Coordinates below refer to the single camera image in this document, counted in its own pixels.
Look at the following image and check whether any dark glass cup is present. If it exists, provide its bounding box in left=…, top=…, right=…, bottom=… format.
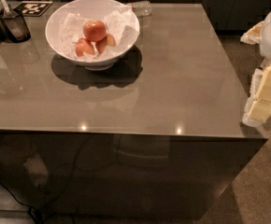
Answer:
left=0, top=9, right=31, bottom=43

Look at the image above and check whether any silver utensil in cup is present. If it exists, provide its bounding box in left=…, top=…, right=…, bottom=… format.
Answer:
left=0, top=0, right=17, bottom=19

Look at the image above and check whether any black white fiducial marker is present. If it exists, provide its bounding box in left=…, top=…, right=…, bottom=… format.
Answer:
left=15, top=1, right=51, bottom=17

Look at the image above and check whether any black floor cable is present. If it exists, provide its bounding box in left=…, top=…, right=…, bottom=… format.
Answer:
left=0, top=168, right=78, bottom=224

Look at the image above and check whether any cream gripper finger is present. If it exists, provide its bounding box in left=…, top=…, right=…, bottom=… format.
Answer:
left=242, top=62, right=271, bottom=127
left=240, top=21, right=264, bottom=45

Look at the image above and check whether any white ceramic bowl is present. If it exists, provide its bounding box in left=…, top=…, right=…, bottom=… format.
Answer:
left=45, top=0, right=137, bottom=71

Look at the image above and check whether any white crumpled paper liner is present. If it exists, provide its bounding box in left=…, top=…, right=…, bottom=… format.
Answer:
left=60, top=9, right=139, bottom=63

